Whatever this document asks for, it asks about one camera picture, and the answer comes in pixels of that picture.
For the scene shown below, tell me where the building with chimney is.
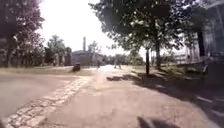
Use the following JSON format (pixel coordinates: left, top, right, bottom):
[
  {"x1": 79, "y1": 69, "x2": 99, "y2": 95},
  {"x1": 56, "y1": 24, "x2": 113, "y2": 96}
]
[{"x1": 68, "y1": 36, "x2": 102, "y2": 67}]

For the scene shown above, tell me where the tree with thin trunk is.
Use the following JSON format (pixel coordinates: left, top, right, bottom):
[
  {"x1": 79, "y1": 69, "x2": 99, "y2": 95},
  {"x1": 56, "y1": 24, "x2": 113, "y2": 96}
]
[
  {"x1": 89, "y1": 0, "x2": 174, "y2": 76},
  {"x1": 133, "y1": 0, "x2": 204, "y2": 70}
]

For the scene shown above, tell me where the dark car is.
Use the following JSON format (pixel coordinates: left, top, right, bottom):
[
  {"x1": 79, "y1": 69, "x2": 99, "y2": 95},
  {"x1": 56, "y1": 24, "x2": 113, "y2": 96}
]
[{"x1": 72, "y1": 62, "x2": 82, "y2": 73}]

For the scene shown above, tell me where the brown dirt path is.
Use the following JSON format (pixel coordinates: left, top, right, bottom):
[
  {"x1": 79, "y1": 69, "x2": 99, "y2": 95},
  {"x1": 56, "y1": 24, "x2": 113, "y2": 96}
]
[{"x1": 39, "y1": 64, "x2": 224, "y2": 128}]

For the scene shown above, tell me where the group of trees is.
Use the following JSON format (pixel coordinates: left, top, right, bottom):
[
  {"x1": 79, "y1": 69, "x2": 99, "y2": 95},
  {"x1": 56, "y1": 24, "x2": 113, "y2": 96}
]
[{"x1": 44, "y1": 34, "x2": 73, "y2": 67}]

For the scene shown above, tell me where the shaded grass patch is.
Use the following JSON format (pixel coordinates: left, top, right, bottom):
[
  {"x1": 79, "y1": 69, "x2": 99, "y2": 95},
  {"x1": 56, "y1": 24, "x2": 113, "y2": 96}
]
[{"x1": 131, "y1": 63, "x2": 208, "y2": 83}]

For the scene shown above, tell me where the dry grass strip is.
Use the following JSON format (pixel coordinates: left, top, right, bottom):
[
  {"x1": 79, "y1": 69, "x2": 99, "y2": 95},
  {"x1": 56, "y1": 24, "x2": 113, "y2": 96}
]
[{"x1": 0, "y1": 65, "x2": 98, "y2": 77}]

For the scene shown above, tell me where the cobblestone strip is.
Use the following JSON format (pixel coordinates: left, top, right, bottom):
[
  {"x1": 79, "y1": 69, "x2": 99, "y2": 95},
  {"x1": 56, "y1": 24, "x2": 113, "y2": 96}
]
[{"x1": 0, "y1": 76, "x2": 93, "y2": 128}]

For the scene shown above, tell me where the grey asphalt road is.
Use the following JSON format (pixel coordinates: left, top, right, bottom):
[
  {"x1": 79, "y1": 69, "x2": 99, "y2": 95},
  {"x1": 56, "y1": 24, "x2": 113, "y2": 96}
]
[{"x1": 0, "y1": 71, "x2": 88, "y2": 118}]

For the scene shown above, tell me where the large dark tree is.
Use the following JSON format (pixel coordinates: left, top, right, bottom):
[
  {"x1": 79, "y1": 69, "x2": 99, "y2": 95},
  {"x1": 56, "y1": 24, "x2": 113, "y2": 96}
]
[{"x1": 0, "y1": 0, "x2": 46, "y2": 69}]

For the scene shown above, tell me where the grey building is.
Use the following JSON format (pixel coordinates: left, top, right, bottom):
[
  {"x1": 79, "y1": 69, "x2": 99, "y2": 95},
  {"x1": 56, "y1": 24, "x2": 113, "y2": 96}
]
[{"x1": 195, "y1": 0, "x2": 224, "y2": 65}]

